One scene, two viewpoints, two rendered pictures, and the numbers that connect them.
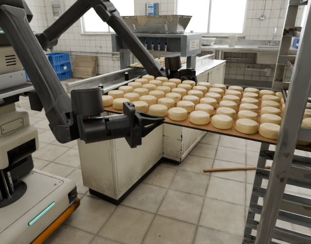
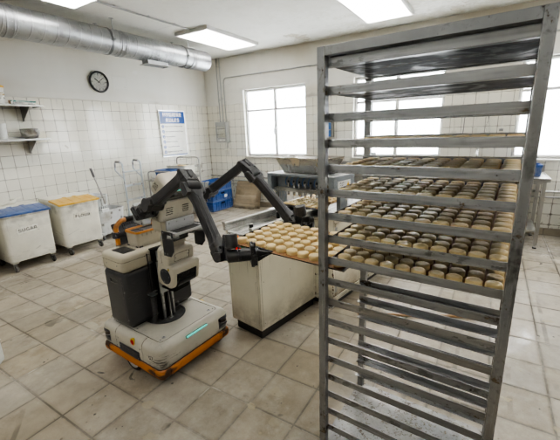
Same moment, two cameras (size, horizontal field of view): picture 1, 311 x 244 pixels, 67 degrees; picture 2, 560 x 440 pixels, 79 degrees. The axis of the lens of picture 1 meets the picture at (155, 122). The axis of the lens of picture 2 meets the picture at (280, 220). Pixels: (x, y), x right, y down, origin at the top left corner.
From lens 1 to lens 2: 96 cm
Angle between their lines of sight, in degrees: 14
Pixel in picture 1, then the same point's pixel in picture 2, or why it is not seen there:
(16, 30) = (197, 202)
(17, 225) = (178, 336)
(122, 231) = (263, 358)
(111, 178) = (257, 309)
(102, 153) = (250, 285)
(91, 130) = (230, 255)
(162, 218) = (303, 353)
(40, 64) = (208, 220)
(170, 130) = not seen: hidden behind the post
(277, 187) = (322, 289)
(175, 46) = not seen: hidden behind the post
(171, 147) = not seen: hidden behind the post
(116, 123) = (243, 252)
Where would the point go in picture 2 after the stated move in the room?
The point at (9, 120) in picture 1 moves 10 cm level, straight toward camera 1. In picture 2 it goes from (180, 250) to (182, 256)
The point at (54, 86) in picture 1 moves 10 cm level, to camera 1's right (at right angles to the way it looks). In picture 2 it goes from (214, 232) to (235, 232)
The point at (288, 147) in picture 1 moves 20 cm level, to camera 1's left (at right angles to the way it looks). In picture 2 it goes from (322, 266) to (272, 264)
